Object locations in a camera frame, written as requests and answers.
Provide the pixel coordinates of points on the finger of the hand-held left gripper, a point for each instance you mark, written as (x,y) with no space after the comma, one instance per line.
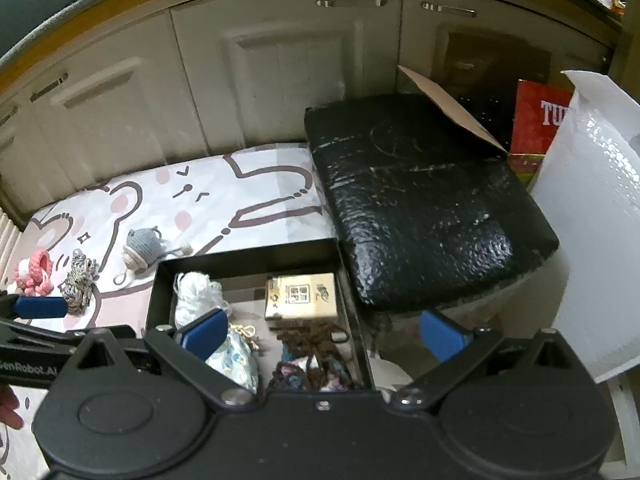
(42,307)
(60,337)

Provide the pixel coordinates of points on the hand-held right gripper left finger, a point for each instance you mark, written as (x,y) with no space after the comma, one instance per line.
(205,334)

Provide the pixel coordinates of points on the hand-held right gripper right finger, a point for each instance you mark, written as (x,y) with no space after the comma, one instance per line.
(441,336)

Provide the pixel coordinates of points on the pink crochet doll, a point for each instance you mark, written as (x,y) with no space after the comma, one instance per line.
(32,272)

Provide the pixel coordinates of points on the white crochet toy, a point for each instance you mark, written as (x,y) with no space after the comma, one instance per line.
(197,297)

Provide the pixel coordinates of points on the floral fabric pouch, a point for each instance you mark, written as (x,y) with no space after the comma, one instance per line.
(237,360)

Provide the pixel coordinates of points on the black box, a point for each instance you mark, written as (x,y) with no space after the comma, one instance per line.
(160,290)

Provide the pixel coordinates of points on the yellow tissue pack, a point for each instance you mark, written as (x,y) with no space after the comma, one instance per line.
(300,300)

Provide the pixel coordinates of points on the grey crochet mouse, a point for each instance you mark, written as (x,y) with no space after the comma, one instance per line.
(145,247)

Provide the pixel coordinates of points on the dark crochet flower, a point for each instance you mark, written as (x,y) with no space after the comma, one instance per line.
(310,360)

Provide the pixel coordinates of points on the person's left hand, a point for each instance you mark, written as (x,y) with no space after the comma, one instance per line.
(9,407)

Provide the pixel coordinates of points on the white ribbed suitcase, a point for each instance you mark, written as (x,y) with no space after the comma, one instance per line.
(7,235)

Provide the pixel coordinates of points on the black foam wrapped package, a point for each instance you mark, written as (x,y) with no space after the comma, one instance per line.
(425,200)

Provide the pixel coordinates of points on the cream cabinet door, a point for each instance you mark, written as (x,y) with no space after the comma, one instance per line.
(425,50)
(10,170)
(125,110)
(290,70)

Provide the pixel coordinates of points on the printed bear blanket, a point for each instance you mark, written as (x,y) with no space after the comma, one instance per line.
(240,185)

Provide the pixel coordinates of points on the white bubble wrap sheet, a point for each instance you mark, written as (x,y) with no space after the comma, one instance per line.
(595,220)

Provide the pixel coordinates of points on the brown cardboard box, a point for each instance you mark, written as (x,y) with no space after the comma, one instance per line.
(450,105)

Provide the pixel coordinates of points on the red printed carton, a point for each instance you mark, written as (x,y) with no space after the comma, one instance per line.
(537,125)

